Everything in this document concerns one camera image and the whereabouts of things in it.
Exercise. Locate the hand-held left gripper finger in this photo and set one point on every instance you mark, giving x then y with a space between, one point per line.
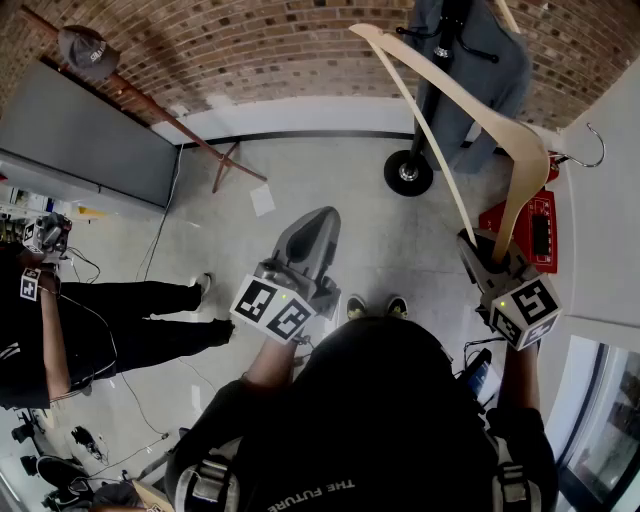
334 230
287 245

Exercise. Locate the glass window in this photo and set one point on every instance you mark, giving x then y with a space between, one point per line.
607 430

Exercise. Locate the person's right shoe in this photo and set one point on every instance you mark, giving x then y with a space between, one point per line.
397 306

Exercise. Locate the grey cap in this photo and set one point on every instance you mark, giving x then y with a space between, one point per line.
87 52

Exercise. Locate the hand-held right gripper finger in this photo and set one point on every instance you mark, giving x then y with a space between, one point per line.
516 264
475 257

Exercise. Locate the brown wooden coat stand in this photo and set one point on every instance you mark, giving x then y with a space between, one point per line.
165 119

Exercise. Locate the grey board panel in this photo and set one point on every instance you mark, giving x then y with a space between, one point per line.
85 135

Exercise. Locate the beige wooden bar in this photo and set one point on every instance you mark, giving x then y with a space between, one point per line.
507 15

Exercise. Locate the black office chair base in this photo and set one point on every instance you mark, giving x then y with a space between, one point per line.
50 470

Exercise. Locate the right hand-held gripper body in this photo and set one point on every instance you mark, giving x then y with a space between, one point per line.
525 310

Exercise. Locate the beige wooden hanger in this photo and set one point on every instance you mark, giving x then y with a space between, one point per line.
500 120

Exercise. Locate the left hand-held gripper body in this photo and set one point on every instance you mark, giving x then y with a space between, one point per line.
272 309

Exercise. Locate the cardboard box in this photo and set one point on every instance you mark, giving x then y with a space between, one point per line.
150 497

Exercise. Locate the white paper sheet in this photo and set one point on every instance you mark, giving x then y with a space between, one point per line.
262 201

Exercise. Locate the red floor box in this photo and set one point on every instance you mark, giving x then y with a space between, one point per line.
540 235

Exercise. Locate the cluttered shelf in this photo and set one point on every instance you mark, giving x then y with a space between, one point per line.
22 202

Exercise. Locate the person's left forearm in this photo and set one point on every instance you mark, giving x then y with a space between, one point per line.
272 362

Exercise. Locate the person's right forearm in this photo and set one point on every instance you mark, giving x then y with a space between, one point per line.
520 380

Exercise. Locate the black handheld device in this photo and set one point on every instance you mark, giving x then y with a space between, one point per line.
479 372

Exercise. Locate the grey hanging garment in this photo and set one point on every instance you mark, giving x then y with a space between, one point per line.
502 75

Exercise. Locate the person's shoe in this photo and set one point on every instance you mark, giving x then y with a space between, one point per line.
356 306
397 306

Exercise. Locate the black coat rack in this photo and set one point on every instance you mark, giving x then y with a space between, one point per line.
395 175

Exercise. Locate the person's left shoe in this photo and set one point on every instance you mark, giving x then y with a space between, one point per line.
356 306

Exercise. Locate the person's black shirt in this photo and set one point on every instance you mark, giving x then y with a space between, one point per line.
380 400

